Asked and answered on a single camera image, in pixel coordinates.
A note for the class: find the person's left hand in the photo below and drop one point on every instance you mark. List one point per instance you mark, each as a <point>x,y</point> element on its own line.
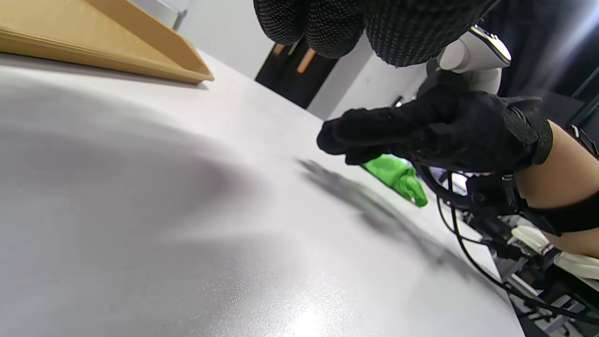
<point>402,28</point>

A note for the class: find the person's right hand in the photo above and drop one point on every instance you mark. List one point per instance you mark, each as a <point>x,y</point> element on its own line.
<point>458,131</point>

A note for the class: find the green square towel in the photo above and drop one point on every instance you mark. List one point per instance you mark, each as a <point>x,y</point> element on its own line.
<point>398,178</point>

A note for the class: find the brown plastic food tray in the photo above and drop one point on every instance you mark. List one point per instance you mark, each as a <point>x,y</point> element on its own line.
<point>117,42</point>

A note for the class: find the person's right forearm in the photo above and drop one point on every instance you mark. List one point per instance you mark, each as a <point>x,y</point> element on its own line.
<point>561,173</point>

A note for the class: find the grey white right hand controller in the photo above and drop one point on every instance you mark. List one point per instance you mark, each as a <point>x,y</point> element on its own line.
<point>477,58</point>

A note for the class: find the black furniture panel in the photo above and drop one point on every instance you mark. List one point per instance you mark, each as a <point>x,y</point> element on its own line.
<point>295,79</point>

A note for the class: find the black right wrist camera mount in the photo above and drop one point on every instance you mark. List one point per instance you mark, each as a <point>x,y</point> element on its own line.
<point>571,217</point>

